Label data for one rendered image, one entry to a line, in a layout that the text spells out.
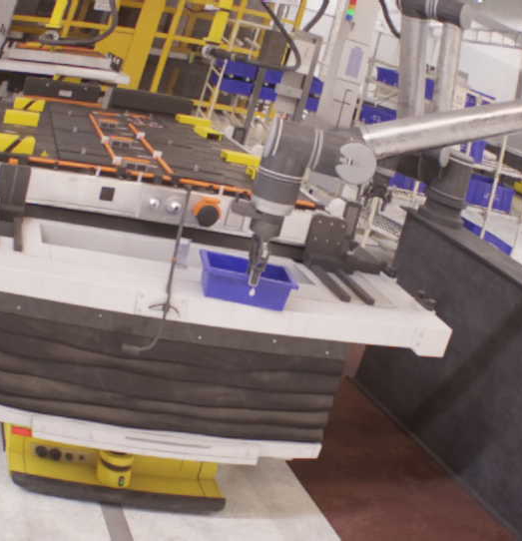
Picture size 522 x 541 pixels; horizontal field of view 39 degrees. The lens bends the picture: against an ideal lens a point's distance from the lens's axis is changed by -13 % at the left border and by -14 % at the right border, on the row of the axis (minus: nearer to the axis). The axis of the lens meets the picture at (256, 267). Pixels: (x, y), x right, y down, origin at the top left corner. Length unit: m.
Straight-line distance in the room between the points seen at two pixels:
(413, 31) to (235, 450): 2.12
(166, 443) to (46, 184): 0.82
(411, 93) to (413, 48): 0.25
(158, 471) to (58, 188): 0.98
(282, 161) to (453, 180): 1.87
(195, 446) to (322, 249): 0.78
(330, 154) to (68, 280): 0.69
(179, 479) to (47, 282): 0.98
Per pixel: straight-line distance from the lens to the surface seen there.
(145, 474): 2.61
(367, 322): 2.19
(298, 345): 2.18
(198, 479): 2.67
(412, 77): 3.63
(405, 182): 5.67
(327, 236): 2.54
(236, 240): 2.48
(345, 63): 7.31
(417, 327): 2.27
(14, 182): 2.28
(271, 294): 2.04
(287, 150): 1.88
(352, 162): 1.91
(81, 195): 2.33
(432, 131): 2.11
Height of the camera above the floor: 1.48
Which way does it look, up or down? 16 degrees down
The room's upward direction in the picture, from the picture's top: 15 degrees clockwise
